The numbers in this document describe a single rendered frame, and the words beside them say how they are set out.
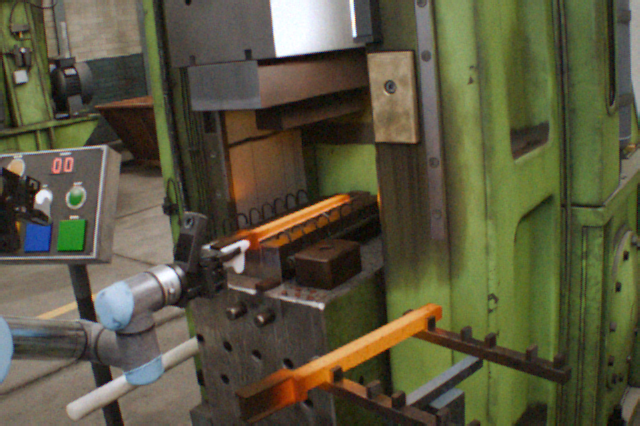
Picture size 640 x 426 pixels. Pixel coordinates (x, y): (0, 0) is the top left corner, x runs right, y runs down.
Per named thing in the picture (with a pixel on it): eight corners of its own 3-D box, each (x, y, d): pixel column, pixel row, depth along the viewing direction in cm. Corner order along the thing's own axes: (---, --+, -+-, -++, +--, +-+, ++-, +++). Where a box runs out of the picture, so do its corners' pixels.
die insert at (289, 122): (283, 130, 139) (280, 102, 138) (256, 130, 144) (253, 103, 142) (362, 109, 162) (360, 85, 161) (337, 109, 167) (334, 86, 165)
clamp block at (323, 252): (330, 291, 130) (327, 260, 128) (296, 285, 135) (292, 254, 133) (364, 271, 139) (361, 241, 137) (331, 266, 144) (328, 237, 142)
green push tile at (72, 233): (82, 250, 151) (85, 219, 153) (56, 251, 152) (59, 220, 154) (86, 251, 152) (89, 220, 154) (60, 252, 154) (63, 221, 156)
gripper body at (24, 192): (44, 183, 136) (9, 165, 125) (38, 222, 134) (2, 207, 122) (16, 184, 138) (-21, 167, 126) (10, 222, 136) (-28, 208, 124)
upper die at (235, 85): (261, 108, 128) (256, 59, 125) (191, 111, 140) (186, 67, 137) (377, 83, 160) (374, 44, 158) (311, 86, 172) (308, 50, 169)
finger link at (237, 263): (250, 264, 139) (218, 278, 132) (247, 237, 138) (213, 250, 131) (261, 266, 137) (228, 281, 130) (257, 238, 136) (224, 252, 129)
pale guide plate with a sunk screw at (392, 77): (415, 143, 124) (408, 51, 120) (374, 142, 129) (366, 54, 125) (420, 141, 125) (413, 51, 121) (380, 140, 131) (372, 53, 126)
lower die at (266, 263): (282, 283, 137) (277, 243, 135) (214, 269, 149) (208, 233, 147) (389, 225, 169) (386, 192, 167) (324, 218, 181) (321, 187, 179)
